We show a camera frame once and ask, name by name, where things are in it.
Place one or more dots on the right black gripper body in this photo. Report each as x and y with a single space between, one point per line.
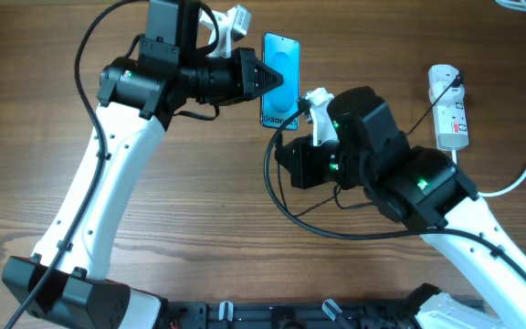
318 164

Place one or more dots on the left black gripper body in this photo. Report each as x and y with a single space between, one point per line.
241 59

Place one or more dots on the turquoise screen smartphone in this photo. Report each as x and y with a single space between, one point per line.
283 55

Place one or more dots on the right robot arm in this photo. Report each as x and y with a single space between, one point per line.
356 142

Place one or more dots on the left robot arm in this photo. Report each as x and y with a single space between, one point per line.
187 52

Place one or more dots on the white charger adapter plug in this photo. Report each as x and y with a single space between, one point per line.
446 91

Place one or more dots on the white power strip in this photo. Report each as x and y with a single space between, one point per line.
450 121

